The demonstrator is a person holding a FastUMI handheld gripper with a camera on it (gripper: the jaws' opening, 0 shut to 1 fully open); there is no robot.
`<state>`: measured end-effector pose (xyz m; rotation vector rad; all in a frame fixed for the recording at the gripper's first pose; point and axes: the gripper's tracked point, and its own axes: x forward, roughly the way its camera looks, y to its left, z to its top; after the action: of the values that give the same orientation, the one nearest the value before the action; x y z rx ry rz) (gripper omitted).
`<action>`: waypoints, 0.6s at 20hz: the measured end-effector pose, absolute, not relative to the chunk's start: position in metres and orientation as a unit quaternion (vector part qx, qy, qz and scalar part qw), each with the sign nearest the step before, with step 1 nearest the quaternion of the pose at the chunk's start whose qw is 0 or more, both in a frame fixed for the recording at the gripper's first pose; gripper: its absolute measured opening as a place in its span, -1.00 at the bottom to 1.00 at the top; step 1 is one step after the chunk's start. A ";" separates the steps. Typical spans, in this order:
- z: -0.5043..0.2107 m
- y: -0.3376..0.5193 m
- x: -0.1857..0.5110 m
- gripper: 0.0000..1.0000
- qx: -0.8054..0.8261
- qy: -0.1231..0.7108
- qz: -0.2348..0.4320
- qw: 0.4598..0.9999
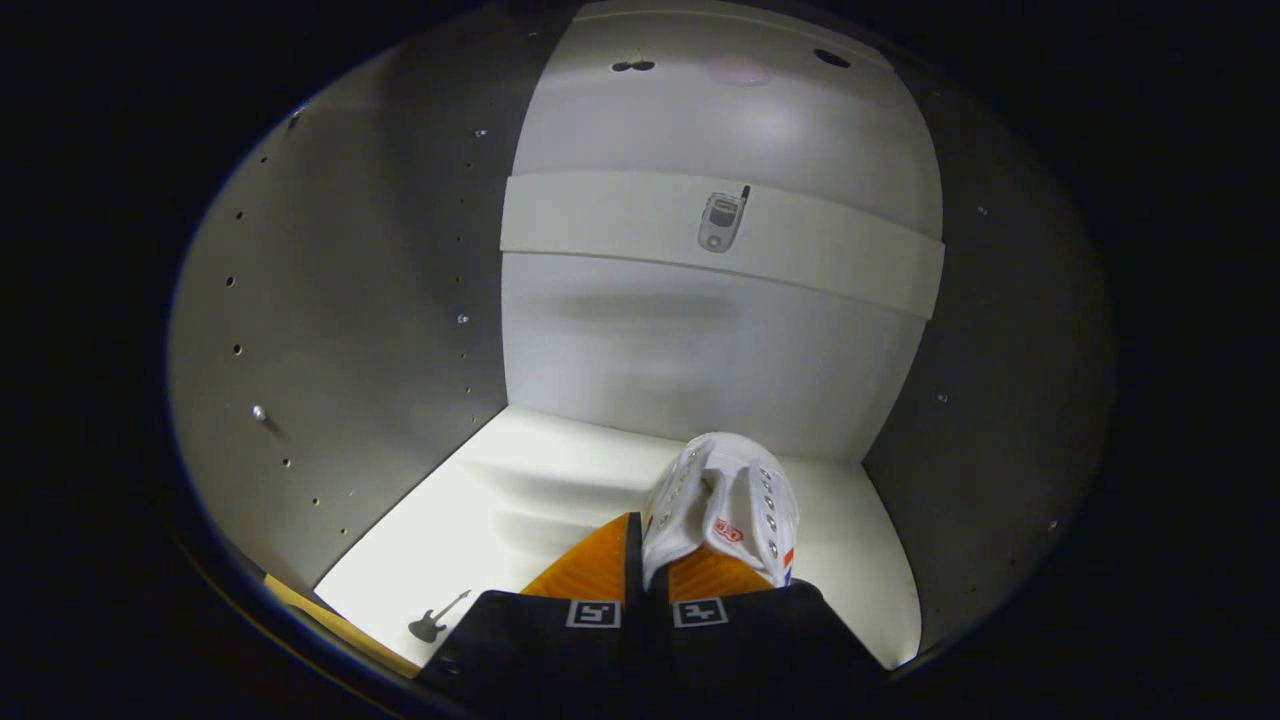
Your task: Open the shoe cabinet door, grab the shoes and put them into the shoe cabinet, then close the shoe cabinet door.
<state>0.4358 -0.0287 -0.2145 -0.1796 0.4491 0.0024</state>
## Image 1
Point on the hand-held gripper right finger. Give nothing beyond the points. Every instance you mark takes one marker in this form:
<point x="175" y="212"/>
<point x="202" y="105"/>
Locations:
<point x="760" y="640"/>

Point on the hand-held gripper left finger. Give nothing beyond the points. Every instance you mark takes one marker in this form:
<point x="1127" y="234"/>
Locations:
<point x="633" y="570"/>

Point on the white shoe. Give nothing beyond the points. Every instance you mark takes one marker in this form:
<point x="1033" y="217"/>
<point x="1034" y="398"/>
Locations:
<point x="715" y="480"/>

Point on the grey shoe cabinet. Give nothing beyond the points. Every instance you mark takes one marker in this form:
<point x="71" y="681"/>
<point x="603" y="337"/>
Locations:
<point x="700" y="340"/>

